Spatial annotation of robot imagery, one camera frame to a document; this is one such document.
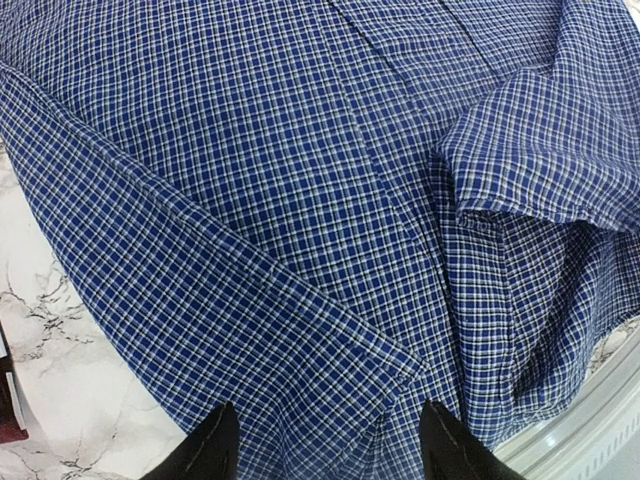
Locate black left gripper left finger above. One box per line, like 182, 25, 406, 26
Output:
147, 402, 240, 480

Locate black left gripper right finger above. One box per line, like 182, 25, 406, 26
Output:
419, 400, 515, 480

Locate blue checkered long sleeve shirt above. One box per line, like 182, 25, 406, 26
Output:
1, 1, 639, 479

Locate folded red black plaid shirt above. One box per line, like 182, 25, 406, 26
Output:
0, 330, 29, 444

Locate aluminium front frame rail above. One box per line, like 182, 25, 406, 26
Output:
495, 331, 639, 479

